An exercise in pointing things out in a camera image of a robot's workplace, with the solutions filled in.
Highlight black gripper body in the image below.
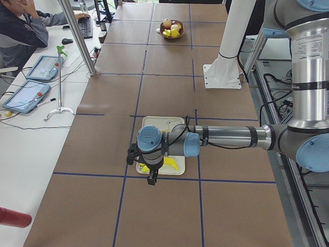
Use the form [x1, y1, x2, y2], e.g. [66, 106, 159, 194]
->
[126, 144, 164, 174]

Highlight light yellow-green toy banana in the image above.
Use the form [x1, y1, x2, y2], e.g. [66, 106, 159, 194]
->
[139, 157, 179, 172]

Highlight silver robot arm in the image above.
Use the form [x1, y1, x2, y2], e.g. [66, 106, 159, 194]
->
[126, 1, 328, 185]

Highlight brown woven wicker basket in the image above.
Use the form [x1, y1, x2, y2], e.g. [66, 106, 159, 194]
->
[158, 19, 185, 39]

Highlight white rectangular bear tray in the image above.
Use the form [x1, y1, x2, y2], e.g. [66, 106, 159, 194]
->
[136, 116, 185, 175]

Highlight near teach pendant tablet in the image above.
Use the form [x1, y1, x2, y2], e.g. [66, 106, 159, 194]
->
[3, 79, 51, 114]

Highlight teach pendant tablet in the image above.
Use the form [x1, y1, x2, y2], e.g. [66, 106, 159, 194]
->
[26, 55, 59, 82]
[3, 79, 51, 114]

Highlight far teach pendant tablet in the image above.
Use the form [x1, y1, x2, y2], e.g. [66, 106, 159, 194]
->
[26, 55, 59, 82]

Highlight small yellow toy banana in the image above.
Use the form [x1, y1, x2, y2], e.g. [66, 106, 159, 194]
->
[162, 29, 171, 38]

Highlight orange yellow toy mango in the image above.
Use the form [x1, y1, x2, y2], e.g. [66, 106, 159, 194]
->
[171, 30, 180, 38]

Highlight green tipped metal stand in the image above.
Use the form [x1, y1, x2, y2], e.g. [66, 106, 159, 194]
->
[44, 45, 74, 121]

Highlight pale pink toy apple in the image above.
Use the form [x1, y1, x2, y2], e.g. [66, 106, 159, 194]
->
[170, 24, 180, 31]

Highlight black computer mouse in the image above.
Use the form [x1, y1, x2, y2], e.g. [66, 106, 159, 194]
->
[62, 38, 73, 45]

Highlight pink white toy peach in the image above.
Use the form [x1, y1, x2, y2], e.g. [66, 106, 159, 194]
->
[162, 18, 172, 29]

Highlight black computer keyboard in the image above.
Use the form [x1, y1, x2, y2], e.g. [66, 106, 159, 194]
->
[78, 17, 93, 39]

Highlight red cylinder bottle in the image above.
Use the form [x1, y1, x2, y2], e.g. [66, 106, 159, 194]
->
[1, 207, 32, 228]

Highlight seated person in jacket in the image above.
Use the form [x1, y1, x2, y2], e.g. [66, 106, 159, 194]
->
[0, 0, 91, 78]

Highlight aluminium frame post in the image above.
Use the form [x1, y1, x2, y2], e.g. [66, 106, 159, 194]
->
[58, 0, 96, 76]

